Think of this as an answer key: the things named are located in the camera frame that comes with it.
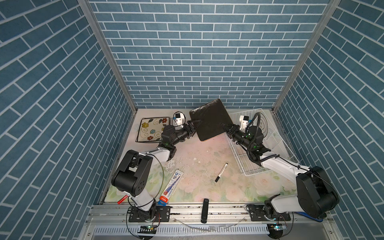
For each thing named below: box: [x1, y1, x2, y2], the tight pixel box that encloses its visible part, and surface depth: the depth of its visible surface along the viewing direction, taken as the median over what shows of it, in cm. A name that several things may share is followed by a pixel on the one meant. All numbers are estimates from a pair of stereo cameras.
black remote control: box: [200, 198, 210, 224], surface depth 75 cm
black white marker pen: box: [214, 162, 229, 183], surface depth 88 cm
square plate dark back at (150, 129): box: [135, 117, 170, 143], surface depth 107 cm
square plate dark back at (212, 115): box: [189, 99, 234, 141], surface depth 84 cm
